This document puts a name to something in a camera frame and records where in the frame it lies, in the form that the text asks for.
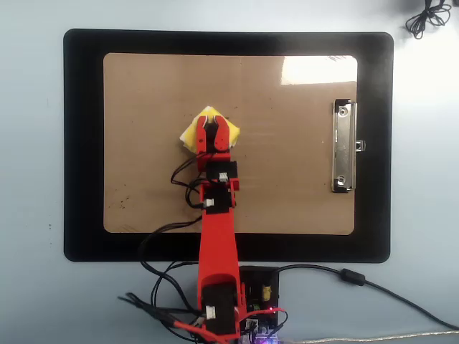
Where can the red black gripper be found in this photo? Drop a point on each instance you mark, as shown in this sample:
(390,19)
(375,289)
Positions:
(222,170)

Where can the yellow white sponge with knob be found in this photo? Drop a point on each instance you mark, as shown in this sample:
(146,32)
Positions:
(188,134)

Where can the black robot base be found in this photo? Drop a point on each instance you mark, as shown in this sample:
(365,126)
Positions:
(258,276)

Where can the controller circuit board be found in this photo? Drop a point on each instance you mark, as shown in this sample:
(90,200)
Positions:
(263,308)

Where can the brown glossy clipboard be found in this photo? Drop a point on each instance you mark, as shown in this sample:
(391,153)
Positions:
(287,143)

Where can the black rectangular mat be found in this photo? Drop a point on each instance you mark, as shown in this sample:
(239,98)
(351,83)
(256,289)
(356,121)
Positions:
(84,143)

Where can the silver metal clipboard clip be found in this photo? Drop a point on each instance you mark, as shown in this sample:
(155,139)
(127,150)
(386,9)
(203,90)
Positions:
(342,150)

